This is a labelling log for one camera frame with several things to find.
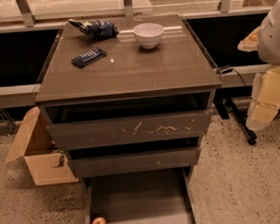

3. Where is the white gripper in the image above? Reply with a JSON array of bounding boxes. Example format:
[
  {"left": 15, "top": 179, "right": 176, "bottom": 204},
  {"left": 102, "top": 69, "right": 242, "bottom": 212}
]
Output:
[{"left": 237, "top": 0, "right": 280, "bottom": 132}]

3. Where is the grey drawer cabinet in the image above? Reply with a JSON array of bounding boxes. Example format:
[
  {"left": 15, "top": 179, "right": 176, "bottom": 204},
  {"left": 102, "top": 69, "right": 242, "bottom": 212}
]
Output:
[{"left": 29, "top": 11, "right": 229, "bottom": 185}]

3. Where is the grey middle drawer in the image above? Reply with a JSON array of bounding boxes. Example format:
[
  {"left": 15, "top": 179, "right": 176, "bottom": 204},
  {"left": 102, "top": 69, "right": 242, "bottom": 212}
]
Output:
[{"left": 68, "top": 137, "right": 200, "bottom": 178}]

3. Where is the grey drawer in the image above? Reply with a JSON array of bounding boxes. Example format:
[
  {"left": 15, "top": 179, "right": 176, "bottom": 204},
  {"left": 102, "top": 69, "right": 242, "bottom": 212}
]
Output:
[
  {"left": 84, "top": 168, "right": 198, "bottom": 224},
  {"left": 45, "top": 92, "right": 215, "bottom": 152},
  {"left": 68, "top": 137, "right": 200, "bottom": 178}
]

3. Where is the grey bottom drawer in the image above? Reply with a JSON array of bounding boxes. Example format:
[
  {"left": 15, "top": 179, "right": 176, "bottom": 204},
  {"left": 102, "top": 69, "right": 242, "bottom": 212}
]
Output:
[{"left": 84, "top": 168, "right": 198, "bottom": 224}]

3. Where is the grey top drawer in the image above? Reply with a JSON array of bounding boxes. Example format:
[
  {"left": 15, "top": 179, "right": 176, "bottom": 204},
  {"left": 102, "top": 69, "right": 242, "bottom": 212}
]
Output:
[{"left": 45, "top": 92, "right": 215, "bottom": 152}]

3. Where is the black wheeled stand leg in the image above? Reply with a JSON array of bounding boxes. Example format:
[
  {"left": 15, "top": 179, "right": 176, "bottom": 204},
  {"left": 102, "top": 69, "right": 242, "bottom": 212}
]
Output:
[{"left": 214, "top": 96, "right": 257, "bottom": 145}]

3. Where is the white ceramic bowl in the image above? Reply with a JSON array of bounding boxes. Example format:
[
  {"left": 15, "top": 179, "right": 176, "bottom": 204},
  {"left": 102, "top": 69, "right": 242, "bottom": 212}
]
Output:
[{"left": 133, "top": 23, "right": 164, "bottom": 49}]

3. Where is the dark blue snack bar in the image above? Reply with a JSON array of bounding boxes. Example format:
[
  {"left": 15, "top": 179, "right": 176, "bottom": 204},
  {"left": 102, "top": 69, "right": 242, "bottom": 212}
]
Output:
[{"left": 71, "top": 48, "right": 107, "bottom": 68}]

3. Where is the blue chip bag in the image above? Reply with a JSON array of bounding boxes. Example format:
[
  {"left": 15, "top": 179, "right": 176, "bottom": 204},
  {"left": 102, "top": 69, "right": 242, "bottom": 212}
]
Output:
[{"left": 68, "top": 19, "right": 119, "bottom": 38}]

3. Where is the open cardboard box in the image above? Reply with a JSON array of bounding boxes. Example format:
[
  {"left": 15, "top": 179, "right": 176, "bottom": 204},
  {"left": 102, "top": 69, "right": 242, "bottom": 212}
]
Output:
[{"left": 5, "top": 107, "right": 79, "bottom": 186}]

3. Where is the black cable with plug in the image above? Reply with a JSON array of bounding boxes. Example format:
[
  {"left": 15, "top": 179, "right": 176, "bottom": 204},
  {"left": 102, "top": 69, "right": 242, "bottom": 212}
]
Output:
[{"left": 215, "top": 63, "right": 248, "bottom": 89}]

